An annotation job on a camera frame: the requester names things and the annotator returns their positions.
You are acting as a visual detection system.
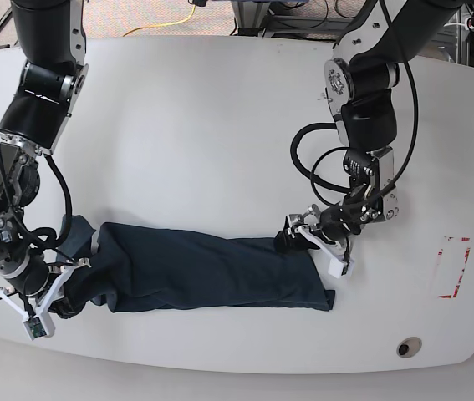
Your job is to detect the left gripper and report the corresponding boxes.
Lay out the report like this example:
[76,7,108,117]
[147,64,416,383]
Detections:
[273,204,361,261]

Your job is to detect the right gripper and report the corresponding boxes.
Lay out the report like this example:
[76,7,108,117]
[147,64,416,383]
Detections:
[0,250,91,320]

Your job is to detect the dark blue t-shirt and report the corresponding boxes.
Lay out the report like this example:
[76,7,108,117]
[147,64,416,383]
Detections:
[62,215,335,313]

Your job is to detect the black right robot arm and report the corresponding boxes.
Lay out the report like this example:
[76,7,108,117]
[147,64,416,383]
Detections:
[0,1,88,324]

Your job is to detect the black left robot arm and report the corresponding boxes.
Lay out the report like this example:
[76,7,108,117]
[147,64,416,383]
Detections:
[274,1,464,254]

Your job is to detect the right table grommet hole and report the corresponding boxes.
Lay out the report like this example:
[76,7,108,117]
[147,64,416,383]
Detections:
[396,337,422,358]

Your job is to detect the red tape rectangle marking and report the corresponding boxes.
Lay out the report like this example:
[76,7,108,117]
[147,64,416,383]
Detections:
[432,236,471,299]

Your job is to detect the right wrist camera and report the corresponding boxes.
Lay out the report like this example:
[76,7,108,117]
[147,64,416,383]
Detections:
[23,313,55,341]

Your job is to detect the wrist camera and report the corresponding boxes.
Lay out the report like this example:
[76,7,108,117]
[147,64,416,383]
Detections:
[23,313,55,341]
[328,256,354,279]

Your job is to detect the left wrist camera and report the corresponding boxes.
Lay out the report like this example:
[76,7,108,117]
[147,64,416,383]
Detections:
[328,256,354,279]

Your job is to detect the aluminium frame rail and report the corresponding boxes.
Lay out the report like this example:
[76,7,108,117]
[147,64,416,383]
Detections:
[263,15,351,42]

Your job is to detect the yellow cable on floor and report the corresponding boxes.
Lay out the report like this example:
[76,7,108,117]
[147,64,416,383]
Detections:
[122,2,198,38]

